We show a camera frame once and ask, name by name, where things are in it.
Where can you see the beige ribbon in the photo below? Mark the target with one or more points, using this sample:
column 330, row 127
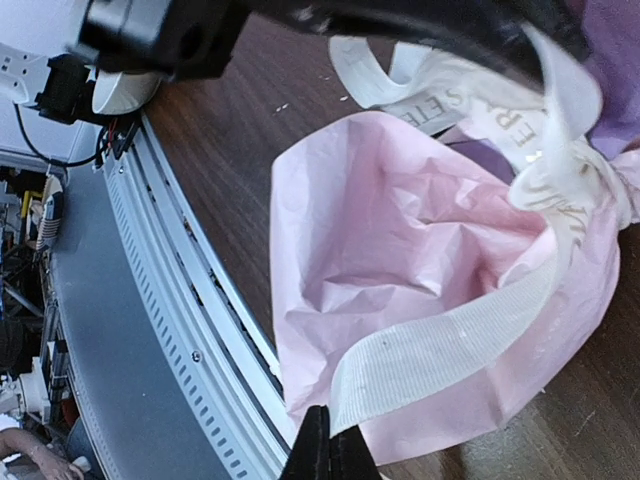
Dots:
column 543, row 248

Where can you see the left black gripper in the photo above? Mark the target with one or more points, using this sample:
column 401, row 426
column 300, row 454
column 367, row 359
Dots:
column 179, row 40

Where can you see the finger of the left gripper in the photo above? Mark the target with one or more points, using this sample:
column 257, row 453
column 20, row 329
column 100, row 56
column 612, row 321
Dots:
column 487, row 32

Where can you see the white round cup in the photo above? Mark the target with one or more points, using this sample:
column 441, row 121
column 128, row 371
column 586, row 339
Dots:
column 121, row 93

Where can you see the pink purple wrapping paper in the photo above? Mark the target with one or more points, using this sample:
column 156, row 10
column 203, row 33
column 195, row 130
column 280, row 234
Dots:
column 338, row 269

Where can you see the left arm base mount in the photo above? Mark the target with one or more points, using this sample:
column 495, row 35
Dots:
column 67, row 97

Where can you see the aluminium front rail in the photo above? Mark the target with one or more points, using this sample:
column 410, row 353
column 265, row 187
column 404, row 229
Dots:
column 172, row 374

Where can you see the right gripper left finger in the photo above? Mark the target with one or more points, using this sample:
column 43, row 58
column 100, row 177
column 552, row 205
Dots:
column 309, row 457

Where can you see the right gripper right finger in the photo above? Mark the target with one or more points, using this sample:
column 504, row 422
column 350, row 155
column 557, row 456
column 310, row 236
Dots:
column 350, row 457

